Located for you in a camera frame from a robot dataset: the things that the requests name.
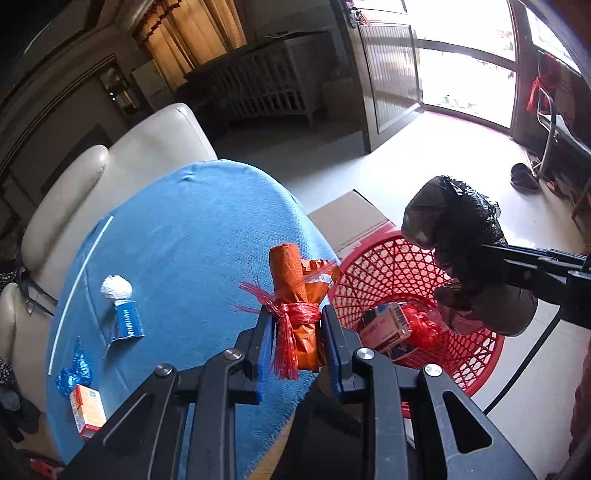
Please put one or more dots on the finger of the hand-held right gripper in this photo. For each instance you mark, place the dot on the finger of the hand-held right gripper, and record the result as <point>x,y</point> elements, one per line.
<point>554,290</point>
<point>521,256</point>

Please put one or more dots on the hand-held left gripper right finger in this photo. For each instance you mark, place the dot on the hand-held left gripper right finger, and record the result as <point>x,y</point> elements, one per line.
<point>333,355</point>

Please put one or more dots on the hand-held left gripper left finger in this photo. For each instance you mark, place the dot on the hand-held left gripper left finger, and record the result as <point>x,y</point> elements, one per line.
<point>264,355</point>

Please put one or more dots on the white medicine box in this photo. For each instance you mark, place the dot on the white medicine box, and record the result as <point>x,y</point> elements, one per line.
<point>385,327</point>

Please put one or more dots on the black plastic bag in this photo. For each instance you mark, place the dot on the black plastic bag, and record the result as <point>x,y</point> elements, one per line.
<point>452,221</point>

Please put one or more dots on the red plastic bag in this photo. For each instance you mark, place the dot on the red plastic bag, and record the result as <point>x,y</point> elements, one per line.
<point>422,330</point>

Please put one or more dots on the red plastic mesh basket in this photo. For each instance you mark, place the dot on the red plastic mesh basket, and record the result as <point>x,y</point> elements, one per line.
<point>392,272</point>

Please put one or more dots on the white paper wad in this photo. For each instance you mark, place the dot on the white paper wad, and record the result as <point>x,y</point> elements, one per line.
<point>116,287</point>

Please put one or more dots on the red orange small box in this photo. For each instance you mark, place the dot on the red orange small box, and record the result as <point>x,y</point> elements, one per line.
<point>87,410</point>

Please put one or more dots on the blue plastic bag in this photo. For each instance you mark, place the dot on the blue plastic bag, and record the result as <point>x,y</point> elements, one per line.
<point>74,371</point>

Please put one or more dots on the dark shoe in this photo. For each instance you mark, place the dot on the dark shoe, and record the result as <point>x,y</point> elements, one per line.
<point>524,177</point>

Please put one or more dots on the person's maroon clothing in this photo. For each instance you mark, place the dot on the person's maroon clothing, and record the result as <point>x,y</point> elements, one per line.
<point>581,415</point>

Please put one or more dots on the blue tablecloth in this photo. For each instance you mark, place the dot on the blue tablecloth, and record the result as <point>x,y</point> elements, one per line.
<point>194,240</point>

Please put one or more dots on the large cardboard box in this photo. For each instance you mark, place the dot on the large cardboard box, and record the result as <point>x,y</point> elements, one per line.
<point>351,217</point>

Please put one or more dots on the red hanging tassel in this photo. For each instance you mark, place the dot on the red hanging tassel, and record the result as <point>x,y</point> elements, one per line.
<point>547,76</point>

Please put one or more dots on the thin white stick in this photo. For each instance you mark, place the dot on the thin white stick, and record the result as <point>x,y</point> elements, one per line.
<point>110,222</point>

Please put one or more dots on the brown wooden door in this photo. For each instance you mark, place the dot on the brown wooden door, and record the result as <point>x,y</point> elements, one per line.
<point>392,74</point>

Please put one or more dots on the cream leather sofa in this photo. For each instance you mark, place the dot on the cream leather sofa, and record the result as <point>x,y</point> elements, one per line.
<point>152,138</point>

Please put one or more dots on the red stool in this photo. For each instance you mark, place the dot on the red stool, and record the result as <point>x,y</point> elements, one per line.
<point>46,467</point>

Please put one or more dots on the dark cloth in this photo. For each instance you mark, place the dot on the dark cloth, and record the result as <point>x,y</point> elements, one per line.
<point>18,415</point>

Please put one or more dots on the black white dotted cloth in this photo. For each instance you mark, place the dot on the black white dotted cloth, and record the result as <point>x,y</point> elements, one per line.
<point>5,369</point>

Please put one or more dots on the white slatted wooden crib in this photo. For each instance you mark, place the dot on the white slatted wooden crib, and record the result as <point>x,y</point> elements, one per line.
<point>268,78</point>

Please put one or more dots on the white refrigerator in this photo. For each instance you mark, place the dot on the white refrigerator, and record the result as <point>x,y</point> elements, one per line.
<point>147,81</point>

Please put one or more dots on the dark wooden display cabinet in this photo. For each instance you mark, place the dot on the dark wooden display cabinet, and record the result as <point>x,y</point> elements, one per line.
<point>115,87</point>

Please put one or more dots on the yellow curtain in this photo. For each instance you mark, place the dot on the yellow curtain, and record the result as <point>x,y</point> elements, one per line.
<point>194,32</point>

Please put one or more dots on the metal frame rack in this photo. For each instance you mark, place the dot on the metal frame rack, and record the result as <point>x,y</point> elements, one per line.
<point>549,138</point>

